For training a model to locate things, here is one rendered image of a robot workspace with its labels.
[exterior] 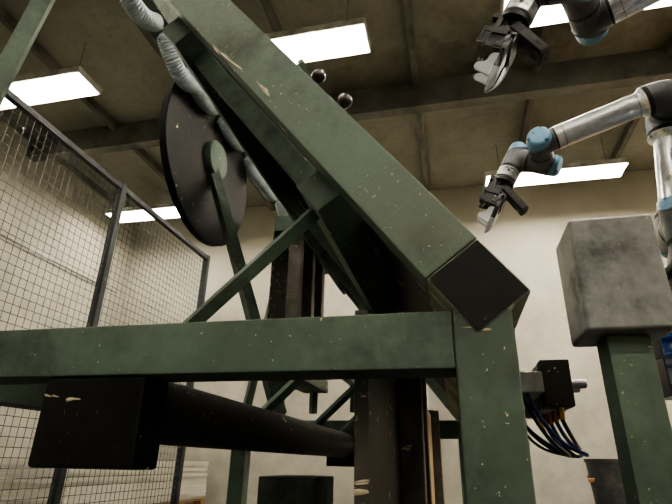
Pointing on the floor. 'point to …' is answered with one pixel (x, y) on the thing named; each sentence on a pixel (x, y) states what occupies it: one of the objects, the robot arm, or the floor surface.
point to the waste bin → (605, 481)
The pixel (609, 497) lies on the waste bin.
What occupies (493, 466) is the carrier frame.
